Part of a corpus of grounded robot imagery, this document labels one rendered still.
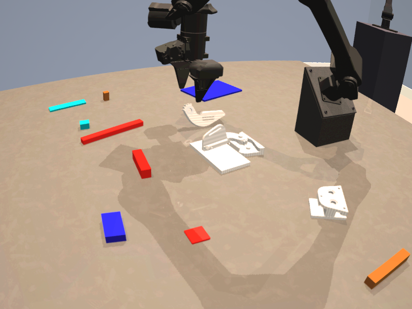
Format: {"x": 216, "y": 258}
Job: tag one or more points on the blue flat square plate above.
{"x": 217, "y": 89}

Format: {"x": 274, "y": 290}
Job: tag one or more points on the red flat square plate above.
{"x": 197, "y": 235}

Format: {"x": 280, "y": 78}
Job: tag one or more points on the small cyan cube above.
{"x": 84, "y": 124}

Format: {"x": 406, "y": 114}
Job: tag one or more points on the red rectangular block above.
{"x": 141, "y": 163}

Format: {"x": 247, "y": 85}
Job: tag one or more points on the cyan flat rectangular plate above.
{"x": 67, "y": 105}

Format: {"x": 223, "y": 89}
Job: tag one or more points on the long red bar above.
{"x": 111, "y": 131}

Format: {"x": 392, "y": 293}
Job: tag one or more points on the blue rectangular block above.
{"x": 113, "y": 227}

